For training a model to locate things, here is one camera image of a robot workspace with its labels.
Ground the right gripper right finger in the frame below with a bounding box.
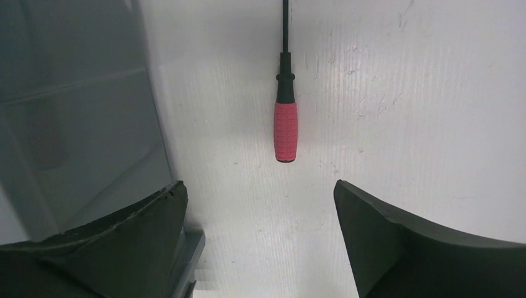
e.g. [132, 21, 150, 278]
[334, 180, 525, 297]

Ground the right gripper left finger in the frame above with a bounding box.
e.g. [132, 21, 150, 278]
[1, 181, 188, 297]

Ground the grey plastic bin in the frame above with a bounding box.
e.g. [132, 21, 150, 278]
[1, 1, 205, 297]

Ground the red handled screwdriver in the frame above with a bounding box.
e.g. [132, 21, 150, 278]
[274, 0, 298, 163]

